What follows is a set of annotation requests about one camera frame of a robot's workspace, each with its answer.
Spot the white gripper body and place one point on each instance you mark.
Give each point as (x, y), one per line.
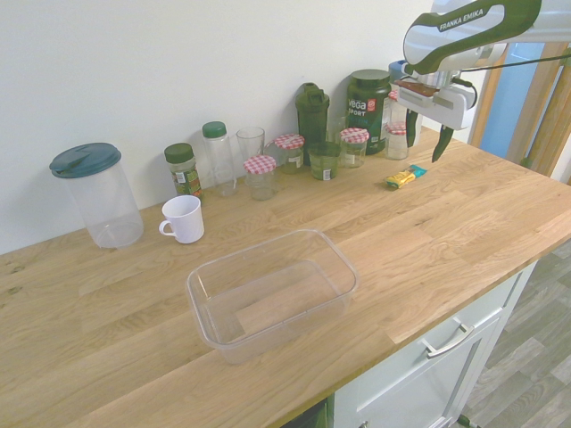
(446, 109)

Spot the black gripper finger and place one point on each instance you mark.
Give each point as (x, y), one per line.
(413, 129)
(441, 145)

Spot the yellow teal protein bar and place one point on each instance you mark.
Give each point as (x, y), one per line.
(403, 177)

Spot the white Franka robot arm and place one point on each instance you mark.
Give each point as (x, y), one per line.
(446, 27)

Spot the large black protein tub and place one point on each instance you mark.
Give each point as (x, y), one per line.
(368, 102)

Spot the clear plastic rectangular container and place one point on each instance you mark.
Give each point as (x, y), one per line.
(267, 303)

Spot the clear glass tumbler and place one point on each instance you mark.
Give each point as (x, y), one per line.
(336, 134)

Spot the green pesto jar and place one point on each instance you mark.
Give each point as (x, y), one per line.
(325, 160)

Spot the black shaker bottle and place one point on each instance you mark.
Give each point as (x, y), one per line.
(312, 116)

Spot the tall clear glass mug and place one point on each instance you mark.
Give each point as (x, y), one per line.
(250, 145)

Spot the clear bottle green cap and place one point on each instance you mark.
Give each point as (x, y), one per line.
(218, 151)

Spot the spice jar dark lid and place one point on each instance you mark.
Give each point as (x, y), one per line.
(180, 174)

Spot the white mug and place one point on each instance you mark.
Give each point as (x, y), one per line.
(185, 220)

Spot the silver cabinet knob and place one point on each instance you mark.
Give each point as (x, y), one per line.
(363, 423)

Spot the clear pitcher blue lid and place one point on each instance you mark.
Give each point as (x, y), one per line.
(89, 160)

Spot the wooden door frame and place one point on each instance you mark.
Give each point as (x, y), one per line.
(542, 111)

